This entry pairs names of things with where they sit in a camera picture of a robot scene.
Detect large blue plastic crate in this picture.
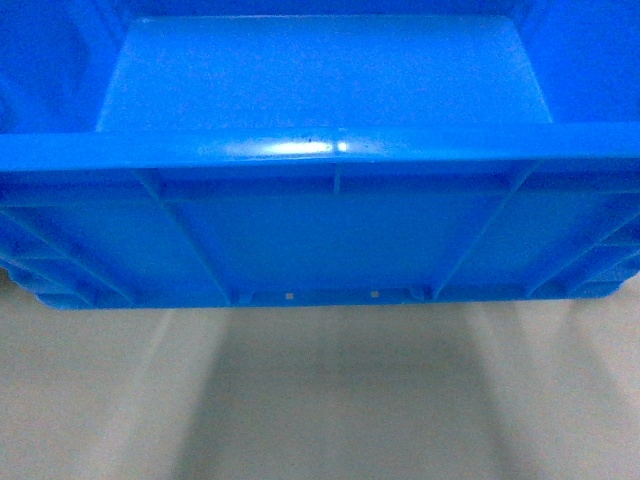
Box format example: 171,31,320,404
1,1,639,309

